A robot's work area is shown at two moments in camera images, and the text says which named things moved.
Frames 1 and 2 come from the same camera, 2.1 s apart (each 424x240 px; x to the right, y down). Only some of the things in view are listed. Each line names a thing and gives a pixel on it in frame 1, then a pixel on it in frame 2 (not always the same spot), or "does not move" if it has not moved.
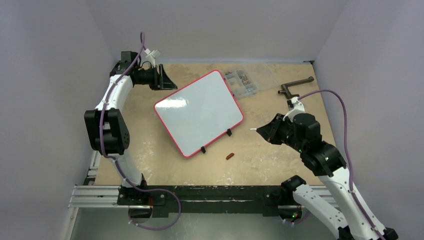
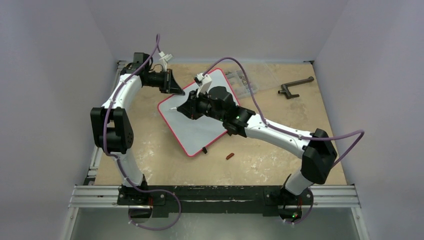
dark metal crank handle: (285, 91) does not move
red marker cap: (229, 156) does not move
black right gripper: (276, 128) -> (192, 106)
